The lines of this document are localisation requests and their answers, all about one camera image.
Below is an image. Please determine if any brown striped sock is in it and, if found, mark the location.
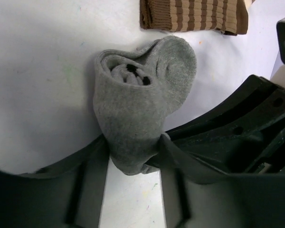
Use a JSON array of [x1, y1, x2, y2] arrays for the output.
[[140, 0, 248, 36]]

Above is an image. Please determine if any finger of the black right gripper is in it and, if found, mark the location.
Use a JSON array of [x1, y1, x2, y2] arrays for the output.
[[168, 75, 285, 173]]

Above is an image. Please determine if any grey sock with black stripes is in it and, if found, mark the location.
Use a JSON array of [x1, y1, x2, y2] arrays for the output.
[[93, 36, 197, 176]]

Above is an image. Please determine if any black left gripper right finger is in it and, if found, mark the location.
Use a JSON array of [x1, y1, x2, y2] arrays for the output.
[[154, 133, 285, 228]]

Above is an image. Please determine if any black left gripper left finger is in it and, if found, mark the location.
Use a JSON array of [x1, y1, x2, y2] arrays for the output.
[[0, 136, 109, 228]]

